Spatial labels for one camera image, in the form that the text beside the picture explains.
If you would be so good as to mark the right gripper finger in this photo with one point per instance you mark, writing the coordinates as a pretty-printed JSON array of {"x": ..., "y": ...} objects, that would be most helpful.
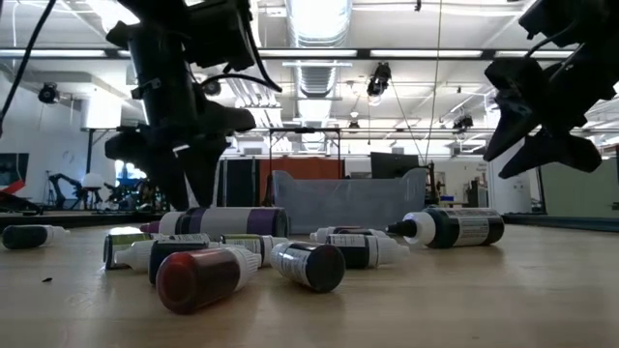
[
  {"x": 566, "y": 152},
  {"x": 520, "y": 92}
]

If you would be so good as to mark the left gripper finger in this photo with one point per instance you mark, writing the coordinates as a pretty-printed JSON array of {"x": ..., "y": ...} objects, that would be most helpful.
[
  {"x": 150, "y": 154},
  {"x": 208, "y": 145}
]

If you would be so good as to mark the large purple food coloring bottle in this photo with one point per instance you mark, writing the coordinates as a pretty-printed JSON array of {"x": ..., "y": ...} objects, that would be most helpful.
[{"x": 227, "y": 221}]

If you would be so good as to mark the small yellow-green food coloring bottle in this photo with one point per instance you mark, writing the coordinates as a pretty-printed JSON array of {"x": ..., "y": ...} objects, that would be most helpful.
[{"x": 121, "y": 238}]

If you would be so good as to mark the small white-labelled food coloring bottle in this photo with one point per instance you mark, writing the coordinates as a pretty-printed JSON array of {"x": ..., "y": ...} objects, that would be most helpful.
[{"x": 188, "y": 237}]

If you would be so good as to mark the small green food coloring bottle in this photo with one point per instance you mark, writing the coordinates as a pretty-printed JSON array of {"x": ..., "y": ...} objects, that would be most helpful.
[{"x": 251, "y": 244}]

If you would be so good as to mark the large black food coloring bottle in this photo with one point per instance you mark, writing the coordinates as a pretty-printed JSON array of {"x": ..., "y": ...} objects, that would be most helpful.
[{"x": 450, "y": 227}]

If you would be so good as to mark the small red food coloring bottle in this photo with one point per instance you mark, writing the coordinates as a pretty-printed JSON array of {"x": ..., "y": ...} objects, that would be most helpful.
[
  {"x": 321, "y": 234},
  {"x": 198, "y": 280}
]

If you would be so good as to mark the small dark green coloring bottle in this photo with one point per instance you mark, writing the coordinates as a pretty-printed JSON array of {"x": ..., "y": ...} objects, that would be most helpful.
[{"x": 29, "y": 237}]

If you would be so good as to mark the translucent grey plastic bin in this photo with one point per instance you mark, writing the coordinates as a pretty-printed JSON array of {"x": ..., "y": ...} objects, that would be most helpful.
[{"x": 348, "y": 203}]

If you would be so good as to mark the small blue food coloring bottle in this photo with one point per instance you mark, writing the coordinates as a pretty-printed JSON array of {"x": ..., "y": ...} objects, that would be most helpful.
[{"x": 358, "y": 253}]

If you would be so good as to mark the small black food coloring bottle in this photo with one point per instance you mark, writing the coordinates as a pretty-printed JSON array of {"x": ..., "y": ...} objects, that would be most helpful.
[
  {"x": 372, "y": 232},
  {"x": 314, "y": 268}
]

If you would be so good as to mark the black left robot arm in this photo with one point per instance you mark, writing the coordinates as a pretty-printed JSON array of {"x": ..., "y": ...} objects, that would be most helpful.
[{"x": 159, "y": 14}]

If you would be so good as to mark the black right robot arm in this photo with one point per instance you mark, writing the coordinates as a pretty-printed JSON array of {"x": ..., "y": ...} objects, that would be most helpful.
[{"x": 607, "y": 14}]

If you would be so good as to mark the black background robot arm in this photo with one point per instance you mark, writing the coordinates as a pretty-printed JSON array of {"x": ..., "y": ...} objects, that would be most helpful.
[{"x": 63, "y": 181}]

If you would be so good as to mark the small navy food coloring bottle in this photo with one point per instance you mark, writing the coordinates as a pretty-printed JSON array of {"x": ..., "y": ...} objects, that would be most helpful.
[{"x": 169, "y": 256}]

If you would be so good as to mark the black ceiling spotlight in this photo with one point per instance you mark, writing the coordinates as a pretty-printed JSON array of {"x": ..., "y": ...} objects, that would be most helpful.
[
  {"x": 48, "y": 93},
  {"x": 213, "y": 88},
  {"x": 463, "y": 123},
  {"x": 379, "y": 77}
]

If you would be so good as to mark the black curtain panel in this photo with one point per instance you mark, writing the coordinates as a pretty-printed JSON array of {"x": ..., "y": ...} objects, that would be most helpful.
[{"x": 242, "y": 183}]

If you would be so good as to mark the white globe lamp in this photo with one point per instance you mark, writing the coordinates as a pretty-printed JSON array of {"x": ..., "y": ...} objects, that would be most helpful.
[{"x": 92, "y": 181}]

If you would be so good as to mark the white round column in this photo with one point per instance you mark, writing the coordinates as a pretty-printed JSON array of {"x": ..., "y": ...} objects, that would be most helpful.
[{"x": 510, "y": 193}]

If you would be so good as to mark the small blue box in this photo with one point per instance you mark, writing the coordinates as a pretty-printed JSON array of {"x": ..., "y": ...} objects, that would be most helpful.
[{"x": 447, "y": 198}]

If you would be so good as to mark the black slanted bar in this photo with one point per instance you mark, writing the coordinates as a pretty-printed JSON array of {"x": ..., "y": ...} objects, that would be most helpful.
[{"x": 19, "y": 204}]

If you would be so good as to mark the red slanted bar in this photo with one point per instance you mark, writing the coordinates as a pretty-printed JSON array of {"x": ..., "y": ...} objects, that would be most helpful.
[{"x": 12, "y": 187}]

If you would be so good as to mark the black monitor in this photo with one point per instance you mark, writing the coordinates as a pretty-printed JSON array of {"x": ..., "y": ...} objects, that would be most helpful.
[{"x": 394, "y": 164}]

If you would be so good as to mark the black overhead light bar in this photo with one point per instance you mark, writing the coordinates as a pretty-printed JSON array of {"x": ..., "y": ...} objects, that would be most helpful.
[{"x": 362, "y": 53}]

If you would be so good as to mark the grey-green partition wall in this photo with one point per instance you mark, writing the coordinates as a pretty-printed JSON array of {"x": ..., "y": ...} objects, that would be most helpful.
[{"x": 580, "y": 193}]

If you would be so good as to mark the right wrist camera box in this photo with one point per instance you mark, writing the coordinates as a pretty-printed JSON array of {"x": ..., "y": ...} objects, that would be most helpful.
[{"x": 546, "y": 17}]

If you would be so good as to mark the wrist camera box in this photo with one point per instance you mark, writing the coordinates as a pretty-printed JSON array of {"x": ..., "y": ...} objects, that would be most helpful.
[
  {"x": 217, "y": 34},
  {"x": 546, "y": 17}
]

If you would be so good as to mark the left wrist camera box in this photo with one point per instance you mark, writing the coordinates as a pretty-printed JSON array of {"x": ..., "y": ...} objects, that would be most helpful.
[{"x": 217, "y": 34}]

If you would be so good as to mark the orange wall panel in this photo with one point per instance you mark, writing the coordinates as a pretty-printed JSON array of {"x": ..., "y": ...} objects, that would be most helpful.
[{"x": 309, "y": 166}]

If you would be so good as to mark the dark wall screen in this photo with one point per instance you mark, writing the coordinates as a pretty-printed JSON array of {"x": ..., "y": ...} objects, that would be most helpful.
[{"x": 12, "y": 166}]

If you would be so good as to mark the silver ceiling air duct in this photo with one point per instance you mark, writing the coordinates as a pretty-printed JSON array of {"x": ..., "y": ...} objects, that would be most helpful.
[{"x": 319, "y": 24}]

